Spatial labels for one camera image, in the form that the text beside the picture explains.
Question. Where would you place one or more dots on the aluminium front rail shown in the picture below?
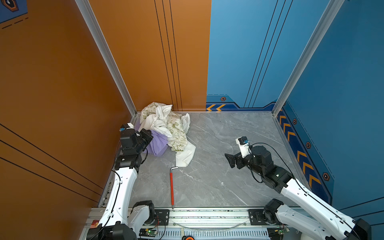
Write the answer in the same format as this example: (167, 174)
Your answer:
(210, 219)

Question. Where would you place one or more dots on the white cloth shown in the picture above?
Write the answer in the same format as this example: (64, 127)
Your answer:
(163, 123)

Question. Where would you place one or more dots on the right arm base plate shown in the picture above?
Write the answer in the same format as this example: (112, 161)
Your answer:
(257, 217)

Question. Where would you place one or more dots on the green patterned cloth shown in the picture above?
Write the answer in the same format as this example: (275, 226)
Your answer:
(175, 129)

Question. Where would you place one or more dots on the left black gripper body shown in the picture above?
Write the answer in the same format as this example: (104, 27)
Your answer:
(142, 140)

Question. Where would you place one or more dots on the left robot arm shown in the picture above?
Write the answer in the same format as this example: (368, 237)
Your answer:
(117, 223)

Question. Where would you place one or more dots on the right aluminium corner post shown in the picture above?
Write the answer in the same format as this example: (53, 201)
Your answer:
(318, 34)

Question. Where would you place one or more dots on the red box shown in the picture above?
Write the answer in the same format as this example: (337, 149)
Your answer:
(94, 224)

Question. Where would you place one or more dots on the right circuit board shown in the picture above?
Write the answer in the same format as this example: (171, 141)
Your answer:
(277, 233)

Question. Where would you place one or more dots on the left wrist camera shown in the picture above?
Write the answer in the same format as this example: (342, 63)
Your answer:
(126, 126)

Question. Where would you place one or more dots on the purple cloth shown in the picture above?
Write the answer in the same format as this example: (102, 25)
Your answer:
(151, 141)

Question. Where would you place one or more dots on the green circuit board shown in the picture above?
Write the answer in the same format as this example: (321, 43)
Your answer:
(148, 233)

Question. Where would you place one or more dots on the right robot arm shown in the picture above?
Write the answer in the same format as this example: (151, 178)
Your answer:
(321, 221)

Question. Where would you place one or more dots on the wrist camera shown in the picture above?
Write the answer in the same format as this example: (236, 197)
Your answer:
(126, 126)
(244, 146)

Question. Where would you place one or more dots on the red handled hex key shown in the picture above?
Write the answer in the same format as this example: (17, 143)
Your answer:
(172, 186)

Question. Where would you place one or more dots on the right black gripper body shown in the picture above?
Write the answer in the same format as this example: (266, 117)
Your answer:
(248, 162)

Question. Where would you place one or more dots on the left aluminium corner post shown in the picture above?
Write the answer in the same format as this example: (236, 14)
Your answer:
(101, 42)

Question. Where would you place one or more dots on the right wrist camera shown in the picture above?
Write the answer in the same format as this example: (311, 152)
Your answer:
(244, 146)

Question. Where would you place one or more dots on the aluminium corner post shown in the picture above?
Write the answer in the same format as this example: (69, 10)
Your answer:
(318, 34)
(101, 42)

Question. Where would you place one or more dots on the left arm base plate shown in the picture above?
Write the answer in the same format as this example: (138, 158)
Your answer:
(158, 217)

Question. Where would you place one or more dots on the orange black round object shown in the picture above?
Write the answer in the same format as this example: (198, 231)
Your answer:
(187, 238)

